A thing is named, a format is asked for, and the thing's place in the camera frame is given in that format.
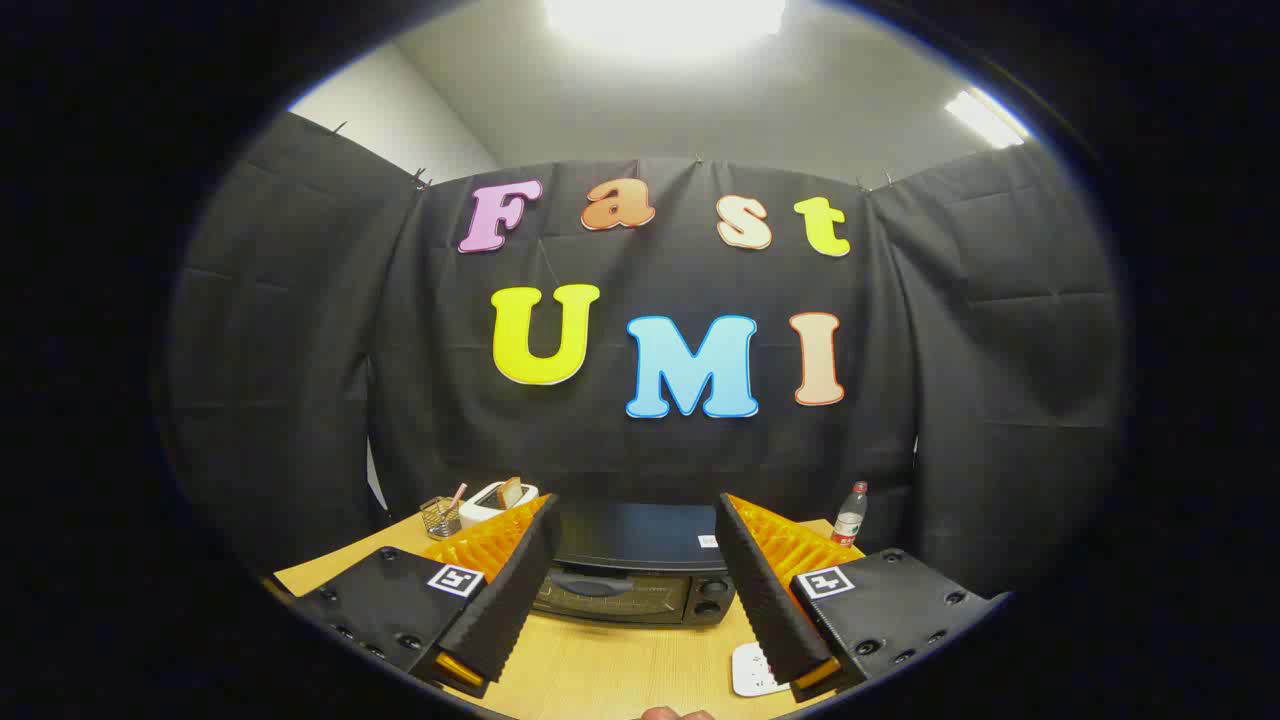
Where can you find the pink pen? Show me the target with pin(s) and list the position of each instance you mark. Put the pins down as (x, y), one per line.
(456, 497)

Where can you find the white bread toaster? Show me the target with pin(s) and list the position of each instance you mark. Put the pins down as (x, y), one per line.
(480, 510)

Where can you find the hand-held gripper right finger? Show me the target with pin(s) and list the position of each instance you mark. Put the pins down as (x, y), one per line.
(765, 600)

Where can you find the long ceiling light panel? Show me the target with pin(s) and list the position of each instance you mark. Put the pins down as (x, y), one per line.
(985, 118)

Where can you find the large ceiling light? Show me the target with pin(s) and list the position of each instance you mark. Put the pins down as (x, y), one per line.
(665, 20)

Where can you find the clear water bottle red label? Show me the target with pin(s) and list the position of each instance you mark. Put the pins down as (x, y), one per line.
(849, 520)

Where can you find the brown bread slice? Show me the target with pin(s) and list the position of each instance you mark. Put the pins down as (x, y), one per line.
(510, 492)

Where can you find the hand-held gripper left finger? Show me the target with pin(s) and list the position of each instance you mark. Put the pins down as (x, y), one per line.
(510, 590)

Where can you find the white square plate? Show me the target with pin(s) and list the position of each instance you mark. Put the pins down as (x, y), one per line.
(752, 670)

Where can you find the black backdrop cloth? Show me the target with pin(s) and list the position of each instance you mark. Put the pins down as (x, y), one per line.
(950, 380)

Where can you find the black toaster oven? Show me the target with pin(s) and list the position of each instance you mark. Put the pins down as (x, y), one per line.
(630, 590)

